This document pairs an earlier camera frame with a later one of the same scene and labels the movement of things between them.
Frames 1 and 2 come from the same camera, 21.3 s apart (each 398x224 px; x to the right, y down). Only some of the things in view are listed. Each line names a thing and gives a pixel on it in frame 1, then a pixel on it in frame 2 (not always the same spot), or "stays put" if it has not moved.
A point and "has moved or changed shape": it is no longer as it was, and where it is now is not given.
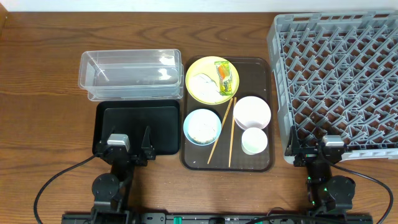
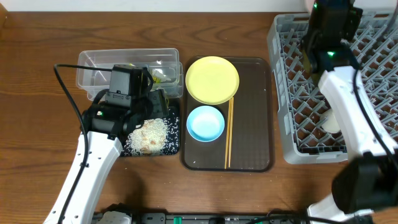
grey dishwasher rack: x=336 y=76 stays put
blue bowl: x=202 y=127 has moved or changed shape
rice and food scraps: x=203 y=127 to x=154 y=137
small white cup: x=254 y=140 to x=332 y=124
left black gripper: x=128 y=156 to x=158 y=101
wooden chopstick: x=220 y=130 to x=227 y=142
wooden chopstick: x=235 y=99 stays put
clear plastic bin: x=125 y=74 stays put
